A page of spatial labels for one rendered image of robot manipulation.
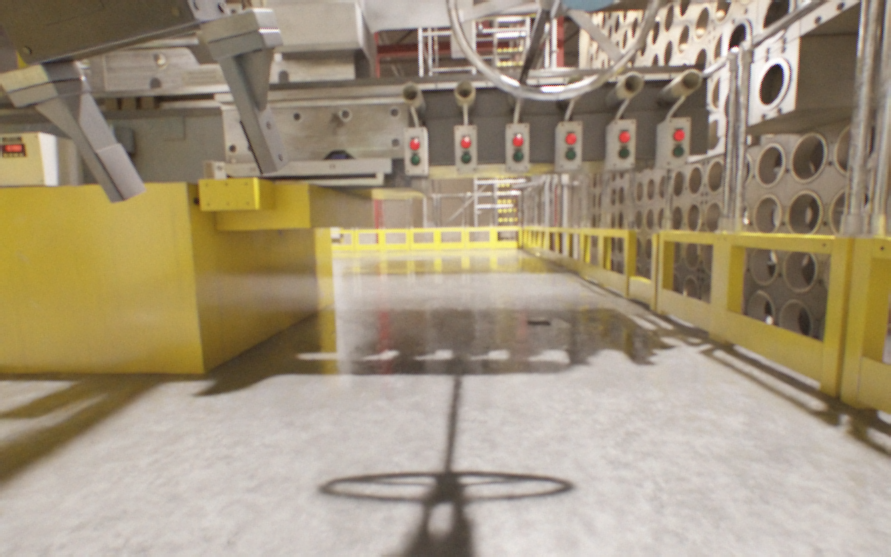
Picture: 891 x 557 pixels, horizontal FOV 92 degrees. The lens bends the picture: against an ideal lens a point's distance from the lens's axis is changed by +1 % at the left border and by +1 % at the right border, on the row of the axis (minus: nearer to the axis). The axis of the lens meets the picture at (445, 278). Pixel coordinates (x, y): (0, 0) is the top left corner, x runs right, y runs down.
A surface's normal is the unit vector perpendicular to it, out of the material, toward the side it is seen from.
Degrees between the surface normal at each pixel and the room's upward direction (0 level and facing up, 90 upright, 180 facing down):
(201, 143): 90
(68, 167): 90
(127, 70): 90
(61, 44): 113
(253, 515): 0
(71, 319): 90
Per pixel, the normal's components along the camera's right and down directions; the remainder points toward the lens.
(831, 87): -0.07, 0.12
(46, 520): -0.02, -0.99
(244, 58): -0.07, 0.51
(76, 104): 0.98, -0.13
